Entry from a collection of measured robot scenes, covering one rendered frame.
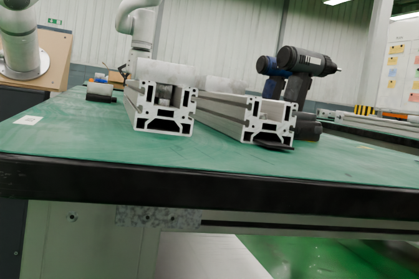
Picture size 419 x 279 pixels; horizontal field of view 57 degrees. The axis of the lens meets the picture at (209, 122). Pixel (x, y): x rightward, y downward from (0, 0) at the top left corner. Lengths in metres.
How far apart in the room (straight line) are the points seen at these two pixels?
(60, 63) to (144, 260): 1.22
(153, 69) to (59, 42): 1.04
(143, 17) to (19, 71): 0.51
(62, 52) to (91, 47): 10.81
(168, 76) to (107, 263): 0.36
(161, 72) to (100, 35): 11.84
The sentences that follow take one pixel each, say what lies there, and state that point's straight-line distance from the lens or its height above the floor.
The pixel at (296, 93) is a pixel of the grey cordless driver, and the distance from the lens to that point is 0.96.
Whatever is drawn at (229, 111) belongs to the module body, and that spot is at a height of 0.83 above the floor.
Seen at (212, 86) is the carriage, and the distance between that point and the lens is 1.01.
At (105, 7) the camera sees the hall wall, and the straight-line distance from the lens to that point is 12.64.
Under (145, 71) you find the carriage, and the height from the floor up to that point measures 0.88.
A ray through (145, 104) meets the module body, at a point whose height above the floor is 0.83.
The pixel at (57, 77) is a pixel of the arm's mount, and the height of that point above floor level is 0.83.
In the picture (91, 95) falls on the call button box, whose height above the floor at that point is 0.80.
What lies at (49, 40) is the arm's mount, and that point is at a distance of 1.74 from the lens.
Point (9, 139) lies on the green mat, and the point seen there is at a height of 0.78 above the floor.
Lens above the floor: 0.86
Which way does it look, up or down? 4 degrees down
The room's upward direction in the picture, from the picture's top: 8 degrees clockwise
